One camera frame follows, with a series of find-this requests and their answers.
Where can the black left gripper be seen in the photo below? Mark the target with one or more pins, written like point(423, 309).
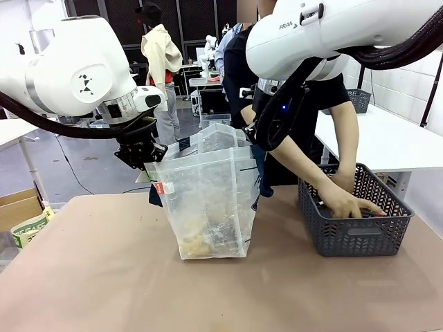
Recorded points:
point(138, 135)

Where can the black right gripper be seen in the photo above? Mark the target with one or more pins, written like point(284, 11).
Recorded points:
point(282, 115)

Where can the translucent white shopping bag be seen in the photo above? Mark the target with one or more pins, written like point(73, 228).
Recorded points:
point(207, 193)

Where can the gray plastic mesh basket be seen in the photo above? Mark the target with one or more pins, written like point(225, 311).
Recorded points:
point(360, 100)
point(356, 238)

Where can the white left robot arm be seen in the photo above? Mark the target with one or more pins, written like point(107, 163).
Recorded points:
point(69, 62)

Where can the person's left forearm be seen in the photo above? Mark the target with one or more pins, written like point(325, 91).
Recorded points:
point(347, 155)

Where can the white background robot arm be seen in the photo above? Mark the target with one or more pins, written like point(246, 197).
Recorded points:
point(209, 45)

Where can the person's left hand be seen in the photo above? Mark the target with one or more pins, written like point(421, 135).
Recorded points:
point(344, 181)

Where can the person's right hand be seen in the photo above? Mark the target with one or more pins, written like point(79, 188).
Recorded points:
point(342, 205)

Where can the clear plastic storage box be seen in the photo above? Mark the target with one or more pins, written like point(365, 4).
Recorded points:
point(214, 121)

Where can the black equipment case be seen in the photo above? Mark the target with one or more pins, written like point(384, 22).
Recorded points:
point(212, 102)

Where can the person in black t-shirt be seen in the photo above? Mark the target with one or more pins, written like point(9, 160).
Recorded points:
point(239, 76)

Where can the white background table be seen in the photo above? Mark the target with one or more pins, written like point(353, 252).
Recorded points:
point(204, 82)

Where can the background person in blue shirt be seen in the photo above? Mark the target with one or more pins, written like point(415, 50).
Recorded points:
point(225, 52)

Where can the yellow snack package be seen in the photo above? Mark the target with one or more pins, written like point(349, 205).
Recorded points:
point(195, 245)

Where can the dark packaged item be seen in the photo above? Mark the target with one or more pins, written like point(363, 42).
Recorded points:
point(225, 237)

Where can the black tripod stand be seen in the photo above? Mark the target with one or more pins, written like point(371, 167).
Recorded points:
point(361, 77)
point(429, 100)
point(20, 48)

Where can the white side table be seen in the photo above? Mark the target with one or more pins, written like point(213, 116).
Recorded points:
point(380, 138)

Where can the green and white sack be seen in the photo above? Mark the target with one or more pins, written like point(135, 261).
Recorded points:
point(31, 230)

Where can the white desk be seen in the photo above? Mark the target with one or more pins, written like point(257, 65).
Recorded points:
point(10, 133)

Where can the brown cardboard box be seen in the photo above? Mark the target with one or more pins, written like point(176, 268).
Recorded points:
point(17, 211)

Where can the gray framed whiteboard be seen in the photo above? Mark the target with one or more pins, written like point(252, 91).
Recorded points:
point(36, 36)

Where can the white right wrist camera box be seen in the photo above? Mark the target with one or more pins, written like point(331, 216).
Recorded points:
point(246, 92)

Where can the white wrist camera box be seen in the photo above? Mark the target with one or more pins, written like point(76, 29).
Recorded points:
point(246, 92)
point(145, 95)

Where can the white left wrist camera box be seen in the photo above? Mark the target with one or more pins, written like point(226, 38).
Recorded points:
point(145, 95)

